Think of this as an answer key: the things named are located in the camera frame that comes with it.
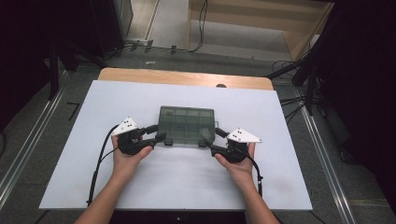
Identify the black tripod stand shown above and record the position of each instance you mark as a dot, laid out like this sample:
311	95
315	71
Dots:
306	74

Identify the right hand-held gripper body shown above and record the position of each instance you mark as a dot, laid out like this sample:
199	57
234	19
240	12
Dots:
238	146

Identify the aluminium floor rail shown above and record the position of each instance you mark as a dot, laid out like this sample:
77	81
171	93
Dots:
28	146
327	161

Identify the person's left hand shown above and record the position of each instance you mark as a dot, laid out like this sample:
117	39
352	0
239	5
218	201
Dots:
127	165

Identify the black metal stand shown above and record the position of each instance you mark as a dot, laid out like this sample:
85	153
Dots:
53	71

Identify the power strip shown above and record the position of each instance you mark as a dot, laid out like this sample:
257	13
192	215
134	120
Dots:
138	42

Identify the wooden shelf unit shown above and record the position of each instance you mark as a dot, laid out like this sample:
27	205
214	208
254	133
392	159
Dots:
249	21

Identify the black cabinet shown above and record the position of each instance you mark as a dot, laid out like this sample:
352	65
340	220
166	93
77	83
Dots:
109	25

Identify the white board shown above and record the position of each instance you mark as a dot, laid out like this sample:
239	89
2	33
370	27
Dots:
174	177

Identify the person's right hand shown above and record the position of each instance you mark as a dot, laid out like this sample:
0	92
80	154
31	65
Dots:
238	172

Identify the small black round knob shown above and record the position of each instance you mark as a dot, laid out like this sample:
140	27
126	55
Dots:
221	85

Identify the dark curtain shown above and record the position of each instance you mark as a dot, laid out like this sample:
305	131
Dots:
364	77

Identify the wooden table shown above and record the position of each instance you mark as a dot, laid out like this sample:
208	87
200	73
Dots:
174	77

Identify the smoky plastic compartment box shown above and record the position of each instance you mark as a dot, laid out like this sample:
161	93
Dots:
183	124

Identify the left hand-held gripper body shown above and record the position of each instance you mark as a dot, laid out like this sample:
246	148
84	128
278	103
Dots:
127	140

